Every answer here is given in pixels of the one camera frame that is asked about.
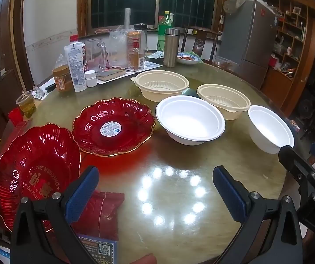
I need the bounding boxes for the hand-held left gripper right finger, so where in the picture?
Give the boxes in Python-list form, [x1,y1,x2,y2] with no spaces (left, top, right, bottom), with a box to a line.
[213,166,304,264]

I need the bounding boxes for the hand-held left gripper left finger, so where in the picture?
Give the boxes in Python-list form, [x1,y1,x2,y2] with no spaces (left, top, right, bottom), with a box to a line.
[10,166,100,264]

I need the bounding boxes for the white foam bowl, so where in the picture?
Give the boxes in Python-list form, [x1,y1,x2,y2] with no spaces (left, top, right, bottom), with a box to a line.
[156,95,226,146]
[247,105,295,154]

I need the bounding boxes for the red plate with gold lettering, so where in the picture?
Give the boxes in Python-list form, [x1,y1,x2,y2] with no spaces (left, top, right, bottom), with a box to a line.
[0,123,81,231]

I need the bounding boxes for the red plate with white sticker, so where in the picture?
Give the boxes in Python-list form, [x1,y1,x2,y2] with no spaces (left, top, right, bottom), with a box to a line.
[72,97,157,157]

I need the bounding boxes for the beige plastic bowl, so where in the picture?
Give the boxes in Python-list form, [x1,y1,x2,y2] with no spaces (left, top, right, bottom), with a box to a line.
[197,84,251,121]
[131,70,189,103]

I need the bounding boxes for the red foil packet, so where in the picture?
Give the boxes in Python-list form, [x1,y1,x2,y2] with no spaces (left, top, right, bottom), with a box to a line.
[72,191,125,241]

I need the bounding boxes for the blue printed box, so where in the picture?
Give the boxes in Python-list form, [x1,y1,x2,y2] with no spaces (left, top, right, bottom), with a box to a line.
[76,234,119,264]

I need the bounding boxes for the plastic cup of tea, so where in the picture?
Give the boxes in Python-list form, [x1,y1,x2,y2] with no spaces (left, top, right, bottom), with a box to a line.
[16,90,38,118]

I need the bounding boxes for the small glass ornament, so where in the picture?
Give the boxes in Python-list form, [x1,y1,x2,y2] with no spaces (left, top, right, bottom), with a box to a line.
[32,86,47,100]

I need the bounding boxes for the wooden shelf cabinet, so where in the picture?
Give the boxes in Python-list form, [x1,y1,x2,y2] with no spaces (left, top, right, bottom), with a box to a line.
[257,0,315,116]

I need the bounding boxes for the small white bottle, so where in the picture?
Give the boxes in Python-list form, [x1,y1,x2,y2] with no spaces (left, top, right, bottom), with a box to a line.
[84,70,97,88]

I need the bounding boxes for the white paper sheets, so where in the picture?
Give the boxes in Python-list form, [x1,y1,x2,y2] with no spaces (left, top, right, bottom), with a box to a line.
[35,75,57,99]

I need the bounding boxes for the peanut butter jar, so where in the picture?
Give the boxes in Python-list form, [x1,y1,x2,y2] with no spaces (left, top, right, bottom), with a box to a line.
[52,64,75,92]

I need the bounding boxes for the old worn book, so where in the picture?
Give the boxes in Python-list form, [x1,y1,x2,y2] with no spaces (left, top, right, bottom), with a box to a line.
[96,67,127,82]

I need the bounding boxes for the white lotion tube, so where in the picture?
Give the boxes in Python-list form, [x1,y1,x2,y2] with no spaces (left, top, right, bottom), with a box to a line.
[64,34,88,92]

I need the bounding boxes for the grey refrigerator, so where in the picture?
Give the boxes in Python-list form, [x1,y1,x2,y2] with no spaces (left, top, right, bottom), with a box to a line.
[214,0,278,90]

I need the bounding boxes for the glass pitcher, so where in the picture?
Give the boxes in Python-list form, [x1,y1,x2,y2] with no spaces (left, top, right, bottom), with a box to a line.
[84,38,108,75]

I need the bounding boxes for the plate of food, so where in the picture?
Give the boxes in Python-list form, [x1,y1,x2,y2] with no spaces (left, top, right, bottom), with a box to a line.
[176,52,203,66]

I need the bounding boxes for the printed paper sheet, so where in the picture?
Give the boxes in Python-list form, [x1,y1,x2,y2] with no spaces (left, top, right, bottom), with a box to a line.
[97,62,163,85]

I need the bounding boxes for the amber jar with orange label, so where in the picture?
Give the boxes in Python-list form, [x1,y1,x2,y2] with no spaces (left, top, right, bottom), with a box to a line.
[126,30,146,70]

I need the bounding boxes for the clear plastic bag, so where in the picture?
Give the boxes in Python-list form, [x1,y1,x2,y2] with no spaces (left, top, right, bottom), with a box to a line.
[109,25,147,69]

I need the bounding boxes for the wooden chair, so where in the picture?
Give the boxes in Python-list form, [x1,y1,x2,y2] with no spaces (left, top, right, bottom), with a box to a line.
[181,26,222,64]

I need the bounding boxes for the stainless steel thermos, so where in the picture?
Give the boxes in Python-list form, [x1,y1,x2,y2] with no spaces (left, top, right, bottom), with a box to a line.
[163,28,180,68]

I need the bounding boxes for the green soda bottle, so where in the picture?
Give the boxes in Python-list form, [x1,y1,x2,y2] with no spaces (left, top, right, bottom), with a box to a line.
[157,11,174,53]

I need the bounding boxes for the plastic wrap roll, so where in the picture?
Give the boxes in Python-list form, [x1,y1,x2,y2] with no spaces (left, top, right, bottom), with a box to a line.
[124,8,132,31]

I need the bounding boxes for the dark barred window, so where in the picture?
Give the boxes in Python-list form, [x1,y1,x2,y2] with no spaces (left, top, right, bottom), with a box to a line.
[78,0,230,37]

